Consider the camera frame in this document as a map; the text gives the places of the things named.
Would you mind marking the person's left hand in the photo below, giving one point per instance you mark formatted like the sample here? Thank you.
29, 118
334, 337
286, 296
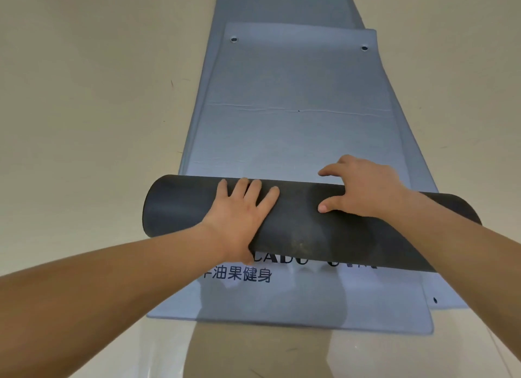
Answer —
236, 227

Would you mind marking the person's right hand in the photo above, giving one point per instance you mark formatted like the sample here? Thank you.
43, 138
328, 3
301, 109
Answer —
370, 190

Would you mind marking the blue-grey yoga mat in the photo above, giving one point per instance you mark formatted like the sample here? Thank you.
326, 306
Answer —
309, 304
447, 296
293, 227

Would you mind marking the person's right forearm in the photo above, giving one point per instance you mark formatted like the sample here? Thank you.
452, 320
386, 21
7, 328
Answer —
468, 259

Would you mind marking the person's left forearm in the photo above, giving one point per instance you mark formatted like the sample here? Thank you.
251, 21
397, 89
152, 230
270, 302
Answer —
101, 292

